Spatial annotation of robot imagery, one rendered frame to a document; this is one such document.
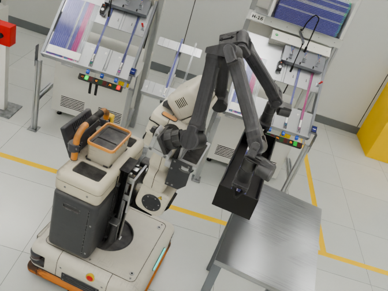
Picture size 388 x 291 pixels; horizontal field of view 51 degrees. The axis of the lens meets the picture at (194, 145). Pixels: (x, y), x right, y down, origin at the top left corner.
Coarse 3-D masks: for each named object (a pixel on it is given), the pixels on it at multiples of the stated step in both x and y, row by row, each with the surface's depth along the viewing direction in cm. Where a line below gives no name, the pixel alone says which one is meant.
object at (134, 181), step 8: (144, 160) 229; (144, 168) 218; (136, 176) 210; (144, 176) 226; (136, 184) 214; (128, 192) 217; (136, 192) 222; (128, 200) 214; (128, 208) 219; (136, 208) 218; (168, 208) 211
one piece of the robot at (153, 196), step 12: (168, 96) 194; (156, 108) 182; (156, 120) 179; (168, 120) 178; (156, 156) 197; (156, 168) 200; (168, 168) 202; (144, 180) 201; (156, 180) 199; (144, 192) 204; (156, 192) 202; (168, 192) 204; (144, 204) 208; (156, 204) 205; (156, 216) 210
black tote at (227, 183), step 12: (240, 144) 217; (240, 156) 207; (264, 156) 214; (228, 168) 185; (228, 180) 188; (252, 180) 193; (216, 192) 169; (228, 192) 167; (252, 192) 185; (216, 204) 172; (228, 204) 170; (240, 204) 168; (252, 204) 167; (240, 216) 171
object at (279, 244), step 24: (264, 192) 227; (264, 216) 210; (288, 216) 216; (312, 216) 222; (240, 240) 191; (264, 240) 196; (288, 240) 200; (312, 240) 205; (216, 264) 178; (240, 264) 179; (264, 264) 183; (288, 264) 187; (312, 264) 191; (288, 288) 175; (312, 288) 179
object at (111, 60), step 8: (88, 48) 313; (104, 48) 314; (88, 56) 311; (96, 56) 312; (104, 56) 313; (112, 56) 313; (120, 56) 314; (128, 56) 315; (88, 64) 310; (96, 64) 311; (104, 64) 311; (112, 64) 312; (120, 64) 312; (128, 64) 313; (112, 72) 311; (120, 72) 311; (128, 72) 312
